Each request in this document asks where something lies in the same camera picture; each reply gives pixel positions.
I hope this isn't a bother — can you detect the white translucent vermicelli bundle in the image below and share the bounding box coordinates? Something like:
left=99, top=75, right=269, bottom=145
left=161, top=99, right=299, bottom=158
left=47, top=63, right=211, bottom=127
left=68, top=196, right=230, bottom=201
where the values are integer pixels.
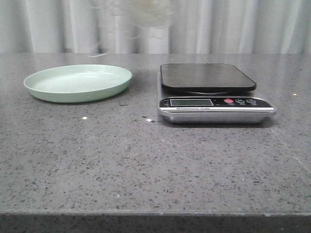
left=87, top=0, right=175, bottom=57

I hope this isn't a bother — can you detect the silver black kitchen scale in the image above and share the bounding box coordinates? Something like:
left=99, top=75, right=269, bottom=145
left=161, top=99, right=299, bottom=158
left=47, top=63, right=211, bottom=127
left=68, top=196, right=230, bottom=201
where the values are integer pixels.
left=157, top=64, right=276, bottom=124

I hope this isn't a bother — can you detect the light green round plate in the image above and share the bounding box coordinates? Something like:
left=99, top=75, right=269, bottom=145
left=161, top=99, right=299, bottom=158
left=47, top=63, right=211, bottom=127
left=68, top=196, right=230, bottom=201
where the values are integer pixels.
left=24, top=65, right=132, bottom=103

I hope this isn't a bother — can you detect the white pleated curtain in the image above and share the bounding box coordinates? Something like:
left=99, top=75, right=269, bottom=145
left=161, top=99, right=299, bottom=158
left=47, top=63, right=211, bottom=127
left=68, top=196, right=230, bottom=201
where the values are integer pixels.
left=0, top=0, right=311, bottom=55

